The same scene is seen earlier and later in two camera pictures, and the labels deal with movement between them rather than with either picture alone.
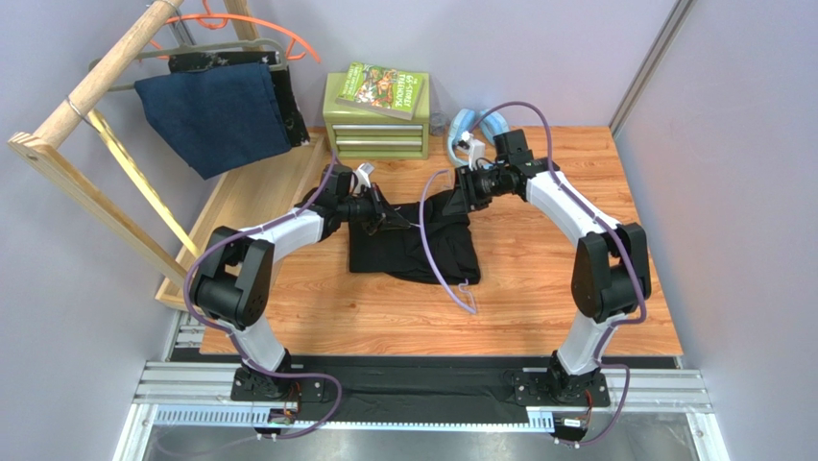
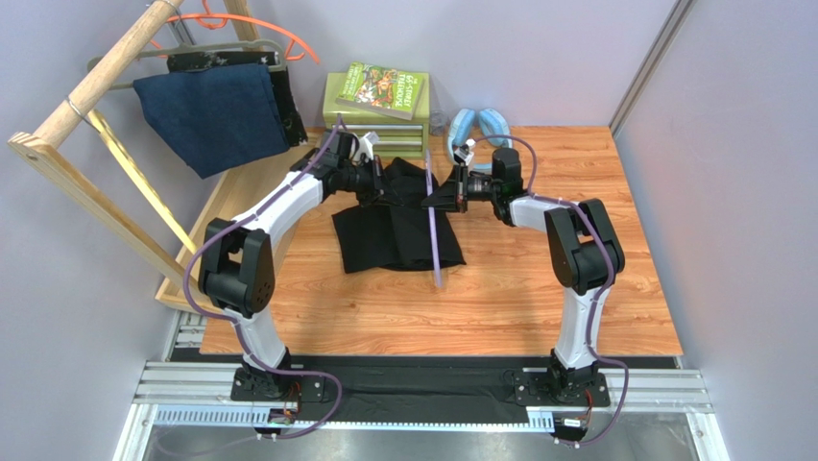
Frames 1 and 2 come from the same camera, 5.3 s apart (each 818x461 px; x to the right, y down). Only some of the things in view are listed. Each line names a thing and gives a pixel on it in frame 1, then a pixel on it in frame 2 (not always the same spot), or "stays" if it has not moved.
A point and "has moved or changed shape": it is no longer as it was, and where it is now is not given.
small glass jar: (437, 122) stays
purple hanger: (458, 295) -> (432, 218)
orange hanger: (218, 21) stays
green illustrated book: (388, 91) stays
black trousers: (399, 251) has moved or changed shape
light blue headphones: (493, 125) stays
